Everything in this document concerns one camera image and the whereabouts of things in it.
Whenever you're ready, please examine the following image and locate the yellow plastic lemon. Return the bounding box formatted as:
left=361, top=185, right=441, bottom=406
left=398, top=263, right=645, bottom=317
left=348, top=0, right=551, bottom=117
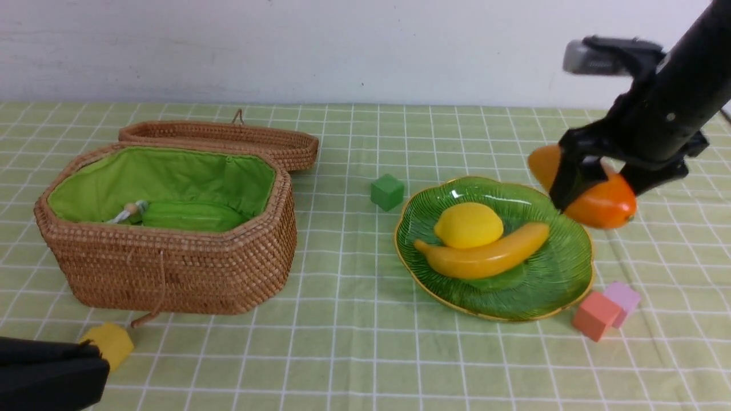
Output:
left=433, top=202, right=504, bottom=249

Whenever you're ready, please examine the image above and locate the white drawstring with bead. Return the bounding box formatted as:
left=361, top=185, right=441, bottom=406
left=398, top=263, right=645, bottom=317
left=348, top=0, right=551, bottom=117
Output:
left=106, top=200, right=149, bottom=226

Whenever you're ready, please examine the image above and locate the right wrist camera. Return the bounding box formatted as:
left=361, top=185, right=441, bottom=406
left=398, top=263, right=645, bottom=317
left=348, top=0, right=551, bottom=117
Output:
left=562, top=35, right=666, bottom=77

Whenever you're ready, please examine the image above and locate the yellow wooden block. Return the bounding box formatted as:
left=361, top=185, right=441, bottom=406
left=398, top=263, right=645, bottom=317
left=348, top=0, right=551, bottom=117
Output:
left=80, top=323, right=135, bottom=373

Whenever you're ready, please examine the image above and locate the woven wicker basket lid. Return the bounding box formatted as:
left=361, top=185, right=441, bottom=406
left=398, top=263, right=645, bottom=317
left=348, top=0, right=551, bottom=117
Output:
left=118, top=110, right=320, bottom=172

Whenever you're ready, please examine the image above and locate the orange-pink wooden cube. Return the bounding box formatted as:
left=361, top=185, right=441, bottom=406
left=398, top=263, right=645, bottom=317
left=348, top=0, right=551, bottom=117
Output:
left=572, top=291, right=623, bottom=343

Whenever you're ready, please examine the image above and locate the green plastic bitter gourd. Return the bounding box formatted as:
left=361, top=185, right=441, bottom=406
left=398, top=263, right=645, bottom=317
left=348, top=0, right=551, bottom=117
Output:
left=141, top=201, right=250, bottom=232

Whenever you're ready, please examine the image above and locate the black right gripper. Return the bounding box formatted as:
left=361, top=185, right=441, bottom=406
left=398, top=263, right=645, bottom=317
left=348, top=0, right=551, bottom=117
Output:
left=549, top=58, right=710, bottom=213

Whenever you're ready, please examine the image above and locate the brown woven wicker basket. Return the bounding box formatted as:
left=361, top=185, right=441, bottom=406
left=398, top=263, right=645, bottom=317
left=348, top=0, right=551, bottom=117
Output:
left=34, top=142, right=298, bottom=323

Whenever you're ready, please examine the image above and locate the lilac wooden cube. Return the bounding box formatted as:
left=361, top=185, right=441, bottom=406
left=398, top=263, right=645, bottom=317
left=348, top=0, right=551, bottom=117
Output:
left=603, top=281, right=641, bottom=329

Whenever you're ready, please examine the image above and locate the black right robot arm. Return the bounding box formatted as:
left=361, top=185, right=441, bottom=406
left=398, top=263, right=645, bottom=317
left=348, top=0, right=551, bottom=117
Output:
left=550, top=1, right=730, bottom=211

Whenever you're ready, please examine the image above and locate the orange plastic mango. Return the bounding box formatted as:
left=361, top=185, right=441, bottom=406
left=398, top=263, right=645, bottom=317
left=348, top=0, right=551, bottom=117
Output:
left=527, top=144, right=637, bottom=231

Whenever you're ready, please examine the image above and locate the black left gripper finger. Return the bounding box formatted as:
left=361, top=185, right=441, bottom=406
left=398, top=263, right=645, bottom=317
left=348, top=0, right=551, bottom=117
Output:
left=1, top=337, right=102, bottom=366
left=1, top=357, right=110, bottom=410

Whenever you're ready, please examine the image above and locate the green wooden cube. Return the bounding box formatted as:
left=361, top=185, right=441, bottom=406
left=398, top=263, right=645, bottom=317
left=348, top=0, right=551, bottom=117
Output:
left=370, top=174, right=405, bottom=212

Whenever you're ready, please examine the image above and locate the green glass leaf plate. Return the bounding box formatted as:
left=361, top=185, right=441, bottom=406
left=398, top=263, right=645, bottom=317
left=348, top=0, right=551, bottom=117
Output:
left=393, top=176, right=595, bottom=322

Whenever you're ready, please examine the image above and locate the yellow plastic banana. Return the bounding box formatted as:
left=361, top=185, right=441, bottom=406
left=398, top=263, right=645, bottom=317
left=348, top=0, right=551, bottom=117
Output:
left=413, top=222, right=550, bottom=279

